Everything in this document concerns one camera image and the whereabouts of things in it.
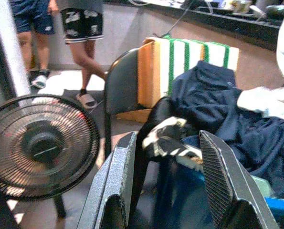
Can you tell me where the black chair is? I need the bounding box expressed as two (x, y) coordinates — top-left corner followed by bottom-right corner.
(103, 47), (154, 159)

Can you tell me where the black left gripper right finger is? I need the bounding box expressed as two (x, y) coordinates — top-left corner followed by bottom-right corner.
(198, 130), (280, 229)

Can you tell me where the dark long table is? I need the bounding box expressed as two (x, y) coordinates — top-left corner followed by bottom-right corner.
(103, 0), (284, 52)

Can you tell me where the green striped cardboard box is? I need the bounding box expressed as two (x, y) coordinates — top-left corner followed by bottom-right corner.
(115, 34), (240, 124)

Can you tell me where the navy blue garment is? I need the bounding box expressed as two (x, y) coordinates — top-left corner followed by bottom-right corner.
(170, 60), (284, 198)

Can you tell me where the person in navy shorts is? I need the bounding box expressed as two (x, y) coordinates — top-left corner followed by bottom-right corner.
(9, 0), (56, 89)

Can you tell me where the black round floor fan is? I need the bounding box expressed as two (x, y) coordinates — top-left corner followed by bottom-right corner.
(0, 94), (100, 219)

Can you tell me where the patterned mug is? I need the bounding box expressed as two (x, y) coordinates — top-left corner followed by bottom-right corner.
(230, 0), (253, 14)

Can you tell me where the white pillar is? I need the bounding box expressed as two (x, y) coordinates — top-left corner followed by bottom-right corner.
(0, 0), (32, 101)

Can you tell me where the black cable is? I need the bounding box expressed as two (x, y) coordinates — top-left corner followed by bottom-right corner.
(152, 0), (197, 39)

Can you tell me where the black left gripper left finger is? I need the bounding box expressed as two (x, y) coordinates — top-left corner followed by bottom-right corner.
(76, 131), (138, 229)

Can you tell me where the black and white garment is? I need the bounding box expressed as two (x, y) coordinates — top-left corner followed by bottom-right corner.
(141, 116), (204, 165)

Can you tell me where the blue laundry basket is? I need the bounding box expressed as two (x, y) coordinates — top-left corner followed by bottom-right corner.
(179, 135), (284, 222)

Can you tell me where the person in black patterned shorts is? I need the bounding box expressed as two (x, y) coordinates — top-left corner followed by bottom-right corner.
(56, 0), (109, 110)

